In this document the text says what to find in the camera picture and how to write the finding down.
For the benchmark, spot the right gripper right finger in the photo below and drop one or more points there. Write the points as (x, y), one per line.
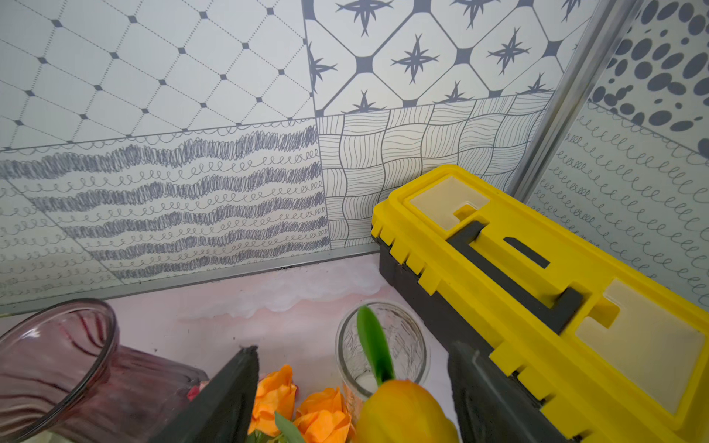
(489, 406)

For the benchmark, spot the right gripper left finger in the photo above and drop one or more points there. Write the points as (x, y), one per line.
(221, 412)

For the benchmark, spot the orange rose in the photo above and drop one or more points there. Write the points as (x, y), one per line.
(276, 393)
(324, 418)

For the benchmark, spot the yellow tulip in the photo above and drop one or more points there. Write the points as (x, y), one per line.
(399, 410)

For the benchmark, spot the clear glass vase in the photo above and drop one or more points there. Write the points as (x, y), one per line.
(406, 341)

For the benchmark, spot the floral pink table mat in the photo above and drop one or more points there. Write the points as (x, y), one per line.
(291, 316)

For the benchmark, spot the yellow black toolbox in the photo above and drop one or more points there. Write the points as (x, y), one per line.
(605, 353)

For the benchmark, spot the purple glass vase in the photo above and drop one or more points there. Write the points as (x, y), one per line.
(65, 371)

